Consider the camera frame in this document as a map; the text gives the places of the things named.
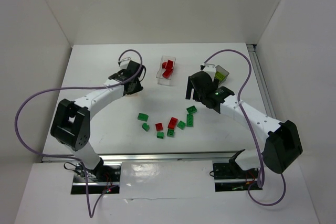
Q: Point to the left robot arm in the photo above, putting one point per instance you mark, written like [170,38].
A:
[71,124]

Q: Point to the green lego with holes right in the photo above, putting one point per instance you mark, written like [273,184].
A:
[191,109]

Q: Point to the green small lego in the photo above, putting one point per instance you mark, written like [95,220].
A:
[181,125]
[160,134]

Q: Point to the dark smoked plastic container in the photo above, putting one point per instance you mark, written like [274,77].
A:
[223,71]

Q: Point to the aluminium rail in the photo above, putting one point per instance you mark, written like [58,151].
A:
[168,156]
[251,48]

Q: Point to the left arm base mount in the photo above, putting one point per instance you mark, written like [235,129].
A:
[108,180]

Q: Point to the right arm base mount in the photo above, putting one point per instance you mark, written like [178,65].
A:
[228,177]

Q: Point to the red small lego brick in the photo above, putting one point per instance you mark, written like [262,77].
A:
[159,126]

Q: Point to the green small lego bottom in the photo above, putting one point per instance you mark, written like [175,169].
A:
[160,134]

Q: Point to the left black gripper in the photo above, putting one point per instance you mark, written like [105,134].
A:
[135,87]

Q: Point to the red long lego brick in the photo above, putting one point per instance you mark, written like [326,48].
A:
[167,73]

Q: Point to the green notched lego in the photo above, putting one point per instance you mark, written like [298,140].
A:
[146,127]

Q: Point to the aluminium front rail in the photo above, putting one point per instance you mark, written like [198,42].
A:
[168,156]

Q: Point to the green long lego right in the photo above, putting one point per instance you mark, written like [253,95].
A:
[189,120]

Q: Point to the green lego with holes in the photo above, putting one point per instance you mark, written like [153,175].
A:
[170,133]
[191,109]

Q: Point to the green small lego right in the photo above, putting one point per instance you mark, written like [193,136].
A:
[181,125]

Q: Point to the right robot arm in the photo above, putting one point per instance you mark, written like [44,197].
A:
[282,144]

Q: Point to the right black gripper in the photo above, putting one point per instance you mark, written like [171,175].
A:
[192,89]

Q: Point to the clear plastic container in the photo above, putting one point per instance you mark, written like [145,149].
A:
[160,80]

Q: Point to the yellow-green long lego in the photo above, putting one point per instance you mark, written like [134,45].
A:
[219,76]

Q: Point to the wooden box container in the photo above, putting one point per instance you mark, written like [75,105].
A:
[133,95]

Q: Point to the aluminium right rail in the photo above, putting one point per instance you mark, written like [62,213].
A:
[251,48]

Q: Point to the green lego with holes bottom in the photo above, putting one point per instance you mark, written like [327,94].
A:
[170,133]

